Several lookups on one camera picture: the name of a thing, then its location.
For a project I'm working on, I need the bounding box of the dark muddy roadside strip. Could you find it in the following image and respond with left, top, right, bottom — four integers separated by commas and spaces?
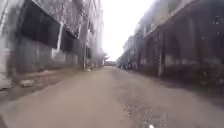
0, 67, 88, 104

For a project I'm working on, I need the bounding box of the grey concrete building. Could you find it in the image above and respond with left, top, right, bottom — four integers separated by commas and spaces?
0, 0, 107, 90

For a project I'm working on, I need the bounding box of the brown dirt road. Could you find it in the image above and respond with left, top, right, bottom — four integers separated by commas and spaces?
0, 65, 224, 128

